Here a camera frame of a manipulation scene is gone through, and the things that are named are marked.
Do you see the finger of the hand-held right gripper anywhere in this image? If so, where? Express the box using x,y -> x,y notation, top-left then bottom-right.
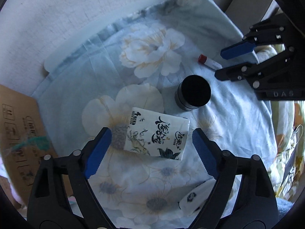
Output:
214,47 -> 296,89
221,17 -> 286,60

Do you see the white ink-print tissue pack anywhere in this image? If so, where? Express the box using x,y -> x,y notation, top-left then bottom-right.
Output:
123,107 -> 190,160

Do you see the red-capped white tube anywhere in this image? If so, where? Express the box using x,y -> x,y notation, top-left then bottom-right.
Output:
198,54 -> 222,71

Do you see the pale blue floral bedsheet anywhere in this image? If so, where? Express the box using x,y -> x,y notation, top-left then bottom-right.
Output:
31,0 -> 278,229

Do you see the brown cardboard box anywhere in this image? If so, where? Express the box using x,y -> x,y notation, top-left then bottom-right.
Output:
0,84 -> 74,207

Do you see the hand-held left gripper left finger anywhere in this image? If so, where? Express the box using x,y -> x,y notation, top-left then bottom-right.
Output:
27,127 -> 113,229

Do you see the small white packet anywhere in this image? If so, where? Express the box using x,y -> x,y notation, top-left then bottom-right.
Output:
178,181 -> 216,216

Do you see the yellow floral quilt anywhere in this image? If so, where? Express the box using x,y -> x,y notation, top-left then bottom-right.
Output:
256,44 -> 305,201

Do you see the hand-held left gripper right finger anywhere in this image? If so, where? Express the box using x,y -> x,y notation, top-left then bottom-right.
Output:
192,128 -> 279,229

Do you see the blue towel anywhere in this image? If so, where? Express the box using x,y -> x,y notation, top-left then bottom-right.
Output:
276,197 -> 298,227

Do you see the black cylindrical jar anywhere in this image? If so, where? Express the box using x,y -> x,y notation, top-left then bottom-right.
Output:
175,75 -> 211,111

